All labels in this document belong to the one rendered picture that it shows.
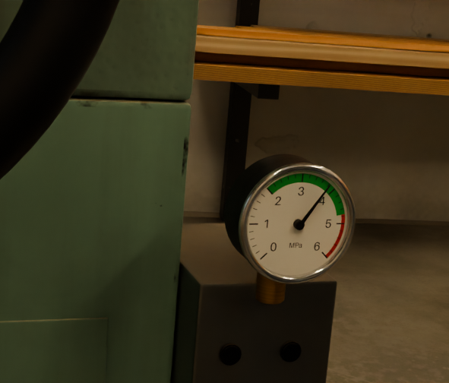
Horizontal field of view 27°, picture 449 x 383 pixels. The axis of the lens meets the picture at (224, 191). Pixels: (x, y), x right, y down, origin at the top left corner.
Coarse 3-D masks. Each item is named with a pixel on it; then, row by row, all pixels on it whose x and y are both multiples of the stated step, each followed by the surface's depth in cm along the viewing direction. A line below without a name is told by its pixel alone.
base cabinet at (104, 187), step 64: (64, 128) 49; (128, 128) 50; (0, 192) 49; (64, 192) 50; (128, 192) 51; (0, 256) 50; (64, 256) 51; (128, 256) 52; (0, 320) 51; (64, 320) 51; (128, 320) 53
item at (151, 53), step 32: (0, 0) 47; (128, 0) 49; (160, 0) 49; (192, 0) 50; (0, 32) 47; (128, 32) 49; (160, 32) 50; (192, 32) 50; (96, 64) 49; (128, 64) 49; (160, 64) 50; (192, 64) 51; (96, 96) 50; (128, 96) 50; (160, 96) 50
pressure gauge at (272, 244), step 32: (288, 160) 48; (256, 192) 46; (288, 192) 47; (320, 192) 48; (256, 224) 47; (288, 224) 48; (320, 224) 48; (352, 224) 48; (256, 256) 47; (288, 256) 48; (320, 256) 49
